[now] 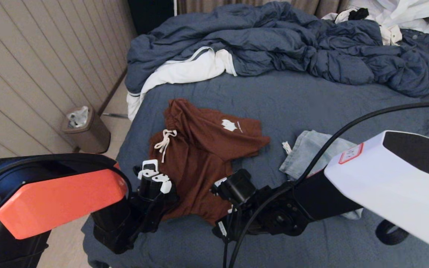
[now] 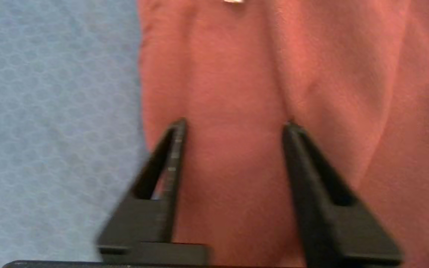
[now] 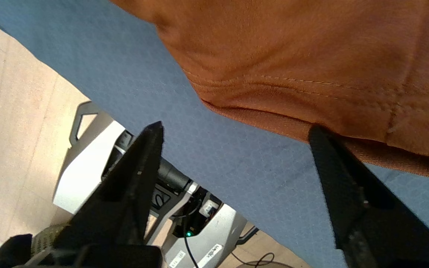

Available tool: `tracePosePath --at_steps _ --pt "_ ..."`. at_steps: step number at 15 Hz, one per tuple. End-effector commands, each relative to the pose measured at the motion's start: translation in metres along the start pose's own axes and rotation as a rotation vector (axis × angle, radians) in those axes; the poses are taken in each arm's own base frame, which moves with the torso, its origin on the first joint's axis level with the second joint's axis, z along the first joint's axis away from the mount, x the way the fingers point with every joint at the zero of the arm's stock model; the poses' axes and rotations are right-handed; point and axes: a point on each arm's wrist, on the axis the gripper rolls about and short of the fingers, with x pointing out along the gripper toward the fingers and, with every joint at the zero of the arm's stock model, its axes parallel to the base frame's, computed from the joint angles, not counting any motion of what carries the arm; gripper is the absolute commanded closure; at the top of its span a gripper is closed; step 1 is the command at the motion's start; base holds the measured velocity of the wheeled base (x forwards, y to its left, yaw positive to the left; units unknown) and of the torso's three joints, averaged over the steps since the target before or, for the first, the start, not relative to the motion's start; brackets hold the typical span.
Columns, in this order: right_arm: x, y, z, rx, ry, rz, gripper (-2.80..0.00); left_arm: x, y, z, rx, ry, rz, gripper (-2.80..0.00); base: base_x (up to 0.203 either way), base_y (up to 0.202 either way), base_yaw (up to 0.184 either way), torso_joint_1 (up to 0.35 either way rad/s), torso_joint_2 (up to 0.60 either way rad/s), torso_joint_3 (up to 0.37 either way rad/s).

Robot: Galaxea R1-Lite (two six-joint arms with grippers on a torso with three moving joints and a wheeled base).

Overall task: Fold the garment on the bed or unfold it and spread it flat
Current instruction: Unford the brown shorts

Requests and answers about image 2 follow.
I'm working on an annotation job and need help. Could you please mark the rust brown shorts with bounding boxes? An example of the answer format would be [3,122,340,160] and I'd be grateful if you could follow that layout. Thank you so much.
[137,0,429,268]

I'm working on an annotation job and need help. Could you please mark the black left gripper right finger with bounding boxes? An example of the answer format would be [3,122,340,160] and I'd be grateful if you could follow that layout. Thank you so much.
[281,122,404,268]

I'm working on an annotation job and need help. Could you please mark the blue bed sheet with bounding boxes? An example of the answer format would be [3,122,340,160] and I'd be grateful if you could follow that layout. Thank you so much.
[0,0,152,263]

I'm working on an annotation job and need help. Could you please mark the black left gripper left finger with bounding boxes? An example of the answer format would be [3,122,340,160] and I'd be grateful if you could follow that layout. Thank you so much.
[96,118,210,265]

